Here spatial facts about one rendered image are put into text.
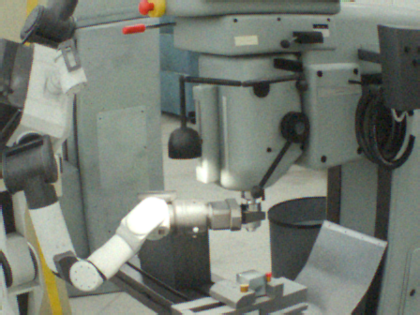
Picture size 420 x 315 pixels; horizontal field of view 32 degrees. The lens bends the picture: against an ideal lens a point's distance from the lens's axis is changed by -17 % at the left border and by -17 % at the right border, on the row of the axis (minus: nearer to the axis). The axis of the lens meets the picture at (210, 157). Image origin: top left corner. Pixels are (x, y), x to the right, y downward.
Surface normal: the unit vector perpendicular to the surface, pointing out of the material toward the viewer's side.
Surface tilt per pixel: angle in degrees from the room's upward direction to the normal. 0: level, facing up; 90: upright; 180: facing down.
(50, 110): 58
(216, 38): 90
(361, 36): 90
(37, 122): 96
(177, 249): 90
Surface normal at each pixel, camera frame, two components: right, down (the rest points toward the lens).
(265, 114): 0.53, 0.18
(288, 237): -0.62, 0.27
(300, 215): 0.22, 0.15
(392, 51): -0.85, 0.16
